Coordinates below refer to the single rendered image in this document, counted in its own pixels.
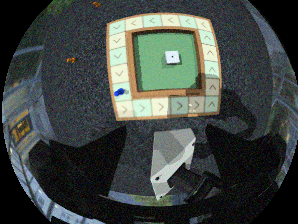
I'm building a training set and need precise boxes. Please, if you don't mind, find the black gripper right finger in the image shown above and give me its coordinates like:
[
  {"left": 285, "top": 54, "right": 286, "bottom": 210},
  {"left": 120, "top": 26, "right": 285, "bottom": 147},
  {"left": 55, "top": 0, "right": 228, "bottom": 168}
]
[{"left": 205, "top": 124, "right": 273, "bottom": 190}]

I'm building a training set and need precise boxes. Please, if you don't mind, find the cream ring of squares with arrows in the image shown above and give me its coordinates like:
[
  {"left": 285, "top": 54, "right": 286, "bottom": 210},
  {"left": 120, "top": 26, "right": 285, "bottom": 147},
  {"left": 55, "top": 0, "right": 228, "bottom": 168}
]
[{"left": 109, "top": 14, "right": 220, "bottom": 119}]

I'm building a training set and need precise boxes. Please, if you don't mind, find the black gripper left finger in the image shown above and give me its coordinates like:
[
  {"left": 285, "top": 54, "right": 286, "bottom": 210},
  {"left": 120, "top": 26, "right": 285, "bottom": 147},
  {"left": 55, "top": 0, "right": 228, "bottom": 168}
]
[{"left": 49, "top": 127, "right": 126, "bottom": 197}]

